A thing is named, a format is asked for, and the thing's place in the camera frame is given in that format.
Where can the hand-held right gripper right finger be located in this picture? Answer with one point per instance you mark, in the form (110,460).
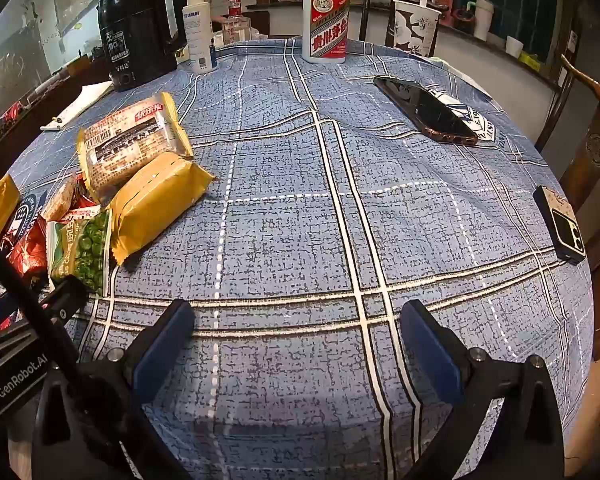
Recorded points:
(430,350)

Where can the red label bottle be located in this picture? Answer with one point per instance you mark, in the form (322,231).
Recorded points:
(235,7)

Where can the small flip phone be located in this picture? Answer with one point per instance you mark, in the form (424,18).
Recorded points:
(562,225)

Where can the green pea packet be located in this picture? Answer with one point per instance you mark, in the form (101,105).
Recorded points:
(82,245)

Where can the wooden armchair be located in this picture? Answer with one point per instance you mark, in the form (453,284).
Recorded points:
(595,150)

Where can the black electric kettle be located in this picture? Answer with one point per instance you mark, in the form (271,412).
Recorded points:
(140,35)

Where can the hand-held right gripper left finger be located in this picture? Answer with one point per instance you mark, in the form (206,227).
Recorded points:
(165,350)

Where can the clear brown biscuit packet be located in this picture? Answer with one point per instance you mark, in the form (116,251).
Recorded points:
(130,145)

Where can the small white cup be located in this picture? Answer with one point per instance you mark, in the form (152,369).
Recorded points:
(514,47)

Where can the clear glass jar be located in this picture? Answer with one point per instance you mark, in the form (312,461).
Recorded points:
(232,29)

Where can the floral paper cup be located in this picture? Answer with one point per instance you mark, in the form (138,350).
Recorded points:
(410,27)

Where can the cream biscuit packet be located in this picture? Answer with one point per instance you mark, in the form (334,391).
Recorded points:
(60,199)

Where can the white red snack packet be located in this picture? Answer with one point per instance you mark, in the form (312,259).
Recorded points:
(82,212)

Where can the yellow green container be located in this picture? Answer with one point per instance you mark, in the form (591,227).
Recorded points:
(530,60)

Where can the white liquor bottle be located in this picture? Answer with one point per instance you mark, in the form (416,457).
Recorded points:
(325,35)

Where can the yellow snack packet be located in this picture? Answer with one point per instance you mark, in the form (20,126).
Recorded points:
(155,200)

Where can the white notebook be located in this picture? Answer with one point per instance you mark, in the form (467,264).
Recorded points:
(85,100)

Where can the white tumbler with straw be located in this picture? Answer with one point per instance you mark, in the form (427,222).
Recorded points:
(482,20)

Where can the dark wooden sideboard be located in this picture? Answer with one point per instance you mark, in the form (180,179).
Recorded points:
(25,105)

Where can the white spray bottle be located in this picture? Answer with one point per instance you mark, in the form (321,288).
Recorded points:
(197,35)

